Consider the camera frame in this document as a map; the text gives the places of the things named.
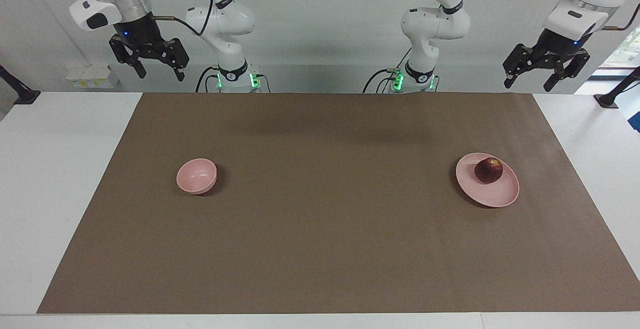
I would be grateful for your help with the pink plate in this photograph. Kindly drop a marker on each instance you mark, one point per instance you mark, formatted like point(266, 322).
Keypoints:
point(495, 195)

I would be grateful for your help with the white power strip with plugs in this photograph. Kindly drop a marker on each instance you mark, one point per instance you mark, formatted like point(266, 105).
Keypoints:
point(92, 80)

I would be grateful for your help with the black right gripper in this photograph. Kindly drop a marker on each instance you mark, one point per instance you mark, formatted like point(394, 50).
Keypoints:
point(140, 36)

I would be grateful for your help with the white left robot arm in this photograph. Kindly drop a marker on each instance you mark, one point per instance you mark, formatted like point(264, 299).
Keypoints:
point(435, 24)

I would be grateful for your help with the pink bowl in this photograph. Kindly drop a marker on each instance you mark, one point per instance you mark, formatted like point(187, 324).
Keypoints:
point(196, 175)

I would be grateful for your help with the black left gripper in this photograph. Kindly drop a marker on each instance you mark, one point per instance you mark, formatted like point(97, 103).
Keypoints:
point(555, 49)

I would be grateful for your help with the blue object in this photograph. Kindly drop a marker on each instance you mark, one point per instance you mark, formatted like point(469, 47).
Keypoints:
point(635, 121)

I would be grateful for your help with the black clamp stand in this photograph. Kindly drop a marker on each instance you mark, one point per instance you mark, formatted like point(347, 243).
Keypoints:
point(22, 95)
point(611, 98)

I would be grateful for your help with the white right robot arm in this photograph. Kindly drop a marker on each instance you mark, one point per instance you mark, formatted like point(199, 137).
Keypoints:
point(225, 19)

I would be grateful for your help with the brown table mat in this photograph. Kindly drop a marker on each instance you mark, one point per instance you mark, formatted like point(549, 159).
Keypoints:
point(320, 229)

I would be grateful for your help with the dark red apple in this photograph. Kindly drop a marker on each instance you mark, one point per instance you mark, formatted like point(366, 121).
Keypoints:
point(488, 171)

